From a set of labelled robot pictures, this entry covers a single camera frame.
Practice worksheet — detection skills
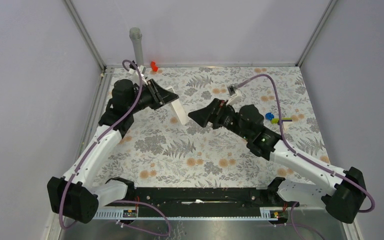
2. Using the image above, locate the floral patterned table mat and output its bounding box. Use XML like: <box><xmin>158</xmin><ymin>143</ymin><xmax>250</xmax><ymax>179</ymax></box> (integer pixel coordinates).
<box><xmin>93</xmin><ymin>67</ymin><xmax>329</xmax><ymax>188</ymax></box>

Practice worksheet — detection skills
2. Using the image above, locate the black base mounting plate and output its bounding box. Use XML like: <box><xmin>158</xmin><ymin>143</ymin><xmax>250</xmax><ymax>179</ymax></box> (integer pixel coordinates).
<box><xmin>103</xmin><ymin>187</ymin><xmax>300</xmax><ymax>218</ymax></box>

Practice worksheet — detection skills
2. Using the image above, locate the slotted metal cable rail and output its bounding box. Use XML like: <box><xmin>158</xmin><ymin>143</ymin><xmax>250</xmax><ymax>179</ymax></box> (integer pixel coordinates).
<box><xmin>92</xmin><ymin>207</ymin><xmax>289</xmax><ymax>222</ymax></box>

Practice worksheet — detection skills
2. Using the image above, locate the grey microphone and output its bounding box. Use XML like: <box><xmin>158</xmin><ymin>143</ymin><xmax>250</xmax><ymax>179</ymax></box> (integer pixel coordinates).
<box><xmin>129</xmin><ymin>27</ymin><xmax>144</xmax><ymax>66</ymax></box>

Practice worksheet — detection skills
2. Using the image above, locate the blue plastic toy piece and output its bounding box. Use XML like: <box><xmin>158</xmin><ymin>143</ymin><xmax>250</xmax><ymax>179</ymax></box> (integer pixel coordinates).
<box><xmin>264</xmin><ymin>112</ymin><xmax>275</xmax><ymax>121</ymax></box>

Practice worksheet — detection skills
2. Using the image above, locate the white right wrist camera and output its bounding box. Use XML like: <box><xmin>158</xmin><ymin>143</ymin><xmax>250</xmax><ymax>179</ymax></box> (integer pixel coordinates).
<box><xmin>226</xmin><ymin>85</ymin><xmax>243</xmax><ymax>105</ymax></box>

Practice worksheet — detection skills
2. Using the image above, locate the aluminium frame post left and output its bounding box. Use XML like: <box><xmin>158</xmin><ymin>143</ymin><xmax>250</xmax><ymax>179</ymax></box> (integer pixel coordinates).
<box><xmin>62</xmin><ymin>0</ymin><xmax>106</xmax><ymax>72</ymax></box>

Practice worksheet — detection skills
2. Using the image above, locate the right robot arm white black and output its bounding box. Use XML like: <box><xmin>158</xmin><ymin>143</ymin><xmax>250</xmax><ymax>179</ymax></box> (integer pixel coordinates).
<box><xmin>188</xmin><ymin>98</ymin><xmax>369</xmax><ymax>224</ymax></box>

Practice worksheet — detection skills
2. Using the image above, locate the small orange red block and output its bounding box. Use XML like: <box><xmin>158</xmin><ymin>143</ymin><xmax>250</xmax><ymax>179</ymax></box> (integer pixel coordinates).
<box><xmin>150</xmin><ymin>61</ymin><xmax>159</xmax><ymax>72</ymax></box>

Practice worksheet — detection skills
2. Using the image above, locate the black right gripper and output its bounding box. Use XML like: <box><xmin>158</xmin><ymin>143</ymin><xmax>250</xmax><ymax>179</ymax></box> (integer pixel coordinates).
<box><xmin>188</xmin><ymin>98</ymin><xmax>251</xmax><ymax>141</ymax></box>

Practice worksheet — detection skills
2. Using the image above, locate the white remote control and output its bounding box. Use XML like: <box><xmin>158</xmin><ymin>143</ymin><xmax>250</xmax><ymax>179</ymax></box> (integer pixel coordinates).
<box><xmin>169</xmin><ymin>96</ymin><xmax>189</xmax><ymax>126</ymax></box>

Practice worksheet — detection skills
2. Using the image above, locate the aluminium frame post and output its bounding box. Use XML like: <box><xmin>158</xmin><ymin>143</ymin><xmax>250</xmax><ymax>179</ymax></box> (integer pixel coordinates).
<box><xmin>295</xmin><ymin>0</ymin><xmax>338</xmax><ymax>68</ymax></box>
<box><xmin>62</xmin><ymin>0</ymin><xmax>106</xmax><ymax>72</ymax></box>

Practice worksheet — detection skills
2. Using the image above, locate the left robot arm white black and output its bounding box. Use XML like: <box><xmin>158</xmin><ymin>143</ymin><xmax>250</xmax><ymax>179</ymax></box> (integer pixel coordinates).
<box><xmin>47</xmin><ymin>79</ymin><xmax>179</xmax><ymax>224</ymax></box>

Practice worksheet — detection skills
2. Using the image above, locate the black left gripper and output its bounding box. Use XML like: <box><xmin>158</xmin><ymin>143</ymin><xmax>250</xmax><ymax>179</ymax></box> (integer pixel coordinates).
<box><xmin>128</xmin><ymin>79</ymin><xmax>179</xmax><ymax>114</ymax></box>

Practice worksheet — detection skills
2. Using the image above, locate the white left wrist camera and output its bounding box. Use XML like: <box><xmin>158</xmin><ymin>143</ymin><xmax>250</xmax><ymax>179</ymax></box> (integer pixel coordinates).
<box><xmin>128</xmin><ymin>65</ymin><xmax>147</xmax><ymax>82</ymax></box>

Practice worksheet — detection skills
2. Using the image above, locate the aluminium frame post right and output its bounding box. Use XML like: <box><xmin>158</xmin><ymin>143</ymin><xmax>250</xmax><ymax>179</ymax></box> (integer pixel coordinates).
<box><xmin>295</xmin><ymin>0</ymin><xmax>338</xmax><ymax>68</ymax></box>

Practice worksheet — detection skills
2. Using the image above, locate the yellow green toy piece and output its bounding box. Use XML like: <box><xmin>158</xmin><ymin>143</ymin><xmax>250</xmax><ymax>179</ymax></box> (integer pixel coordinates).
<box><xmin>270</xmin><ymin>118</ymin><xmax>293</xmax><ymax>125</ymax></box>

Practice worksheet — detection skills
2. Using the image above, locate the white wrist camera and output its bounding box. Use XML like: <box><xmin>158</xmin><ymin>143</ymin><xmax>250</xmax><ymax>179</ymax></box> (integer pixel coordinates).
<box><xmin>226</xmin><ymin>85</ymin><xmax>243</xmax><ymax>105</ymax></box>
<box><xmin>128</xmin><ymin>65</ymin><xmax>147</xmax><ymax>82</ymax></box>

